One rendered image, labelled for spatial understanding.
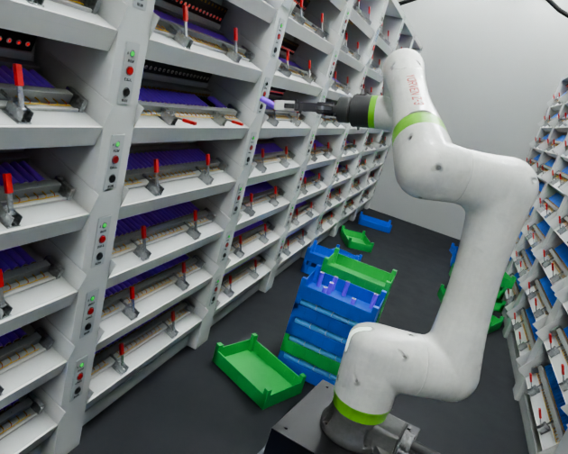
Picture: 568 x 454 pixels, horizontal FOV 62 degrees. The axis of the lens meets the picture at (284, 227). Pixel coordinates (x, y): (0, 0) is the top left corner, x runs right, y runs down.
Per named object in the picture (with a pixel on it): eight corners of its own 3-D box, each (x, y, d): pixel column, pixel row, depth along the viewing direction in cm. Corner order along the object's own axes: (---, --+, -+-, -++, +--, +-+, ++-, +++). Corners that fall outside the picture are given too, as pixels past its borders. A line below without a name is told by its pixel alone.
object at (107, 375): (196, 327, 183) (214, 303, 178) (79, 414, 128) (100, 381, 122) (159, 294, 186) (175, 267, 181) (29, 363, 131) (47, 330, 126)
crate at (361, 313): (380, 308, 189) (387, 291, 187) (371, 328, 171) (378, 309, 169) (312, 280, 198) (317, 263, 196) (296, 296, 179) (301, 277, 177)
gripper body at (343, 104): (356, 97, 141) (326, 95, 144) (350, 95, 133) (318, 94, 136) (353, 123, 143) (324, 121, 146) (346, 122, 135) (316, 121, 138)
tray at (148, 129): (242, 139, 161) (257, 115, 158) (124, 144, 106) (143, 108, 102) (199, 104, 164) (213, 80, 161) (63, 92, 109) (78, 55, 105)
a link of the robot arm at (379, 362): (407, 432, 99) (434, 353, 94) (334, 421, 97) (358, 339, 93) (391, 395, 111) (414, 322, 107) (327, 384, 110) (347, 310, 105)
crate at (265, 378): (301, 393, 177) (306, 375, 175) (261, 410, 163) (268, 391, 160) (251, 349, 196) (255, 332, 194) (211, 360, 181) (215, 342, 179)
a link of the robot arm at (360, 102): (366, 131, 133) (371, 131, 142) (371, 87, 131) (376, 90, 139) (344, 129, 135) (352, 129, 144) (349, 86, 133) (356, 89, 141)
